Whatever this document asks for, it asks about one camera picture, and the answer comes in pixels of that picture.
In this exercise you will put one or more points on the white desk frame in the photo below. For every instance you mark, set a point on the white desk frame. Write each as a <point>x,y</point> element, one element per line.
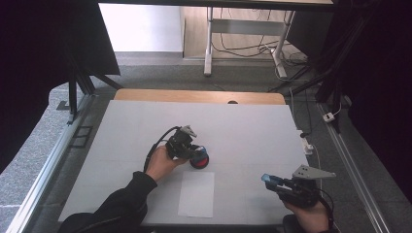
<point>246,27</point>

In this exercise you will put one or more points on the black metal stand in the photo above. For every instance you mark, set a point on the black metal stand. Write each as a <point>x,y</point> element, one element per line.
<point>73,97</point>

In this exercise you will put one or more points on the person's right hand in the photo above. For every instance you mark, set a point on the person's right hand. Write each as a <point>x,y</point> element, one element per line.
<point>311,218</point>

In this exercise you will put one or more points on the white paper sheet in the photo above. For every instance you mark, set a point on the white paper sheet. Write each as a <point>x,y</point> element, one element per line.
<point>196,194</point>

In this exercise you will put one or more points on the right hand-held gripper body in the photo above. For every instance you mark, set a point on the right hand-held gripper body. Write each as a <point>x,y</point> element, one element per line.
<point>301,189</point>

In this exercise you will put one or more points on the white plug adapter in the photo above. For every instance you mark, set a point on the white plug adapter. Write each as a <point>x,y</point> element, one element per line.
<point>328,117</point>

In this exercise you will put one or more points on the person's left hand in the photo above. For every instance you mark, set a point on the person's left hand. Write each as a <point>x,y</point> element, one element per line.
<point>162,163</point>

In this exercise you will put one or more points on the black floor bracket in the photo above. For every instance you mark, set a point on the black floor bracket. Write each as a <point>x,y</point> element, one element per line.
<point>81,136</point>

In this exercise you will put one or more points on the black curtain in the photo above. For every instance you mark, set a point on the black curtain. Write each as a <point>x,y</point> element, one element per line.
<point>382,81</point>
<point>39,64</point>

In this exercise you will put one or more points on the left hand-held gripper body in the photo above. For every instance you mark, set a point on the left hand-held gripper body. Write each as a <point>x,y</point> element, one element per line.
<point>179,145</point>

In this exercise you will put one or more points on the aluminium rail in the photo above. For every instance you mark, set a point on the aluminium rail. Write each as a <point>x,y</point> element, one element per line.
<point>45,168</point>
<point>353,168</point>

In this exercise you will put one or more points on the blue stamp cap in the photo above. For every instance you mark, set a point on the blue stamp cap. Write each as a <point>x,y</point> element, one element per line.
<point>267,178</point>

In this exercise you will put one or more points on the red ink pad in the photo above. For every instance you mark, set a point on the red ink pad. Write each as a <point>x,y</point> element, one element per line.
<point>200,162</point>

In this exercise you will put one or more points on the white power strip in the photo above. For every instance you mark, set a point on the white power strip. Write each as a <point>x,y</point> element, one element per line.
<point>306,144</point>

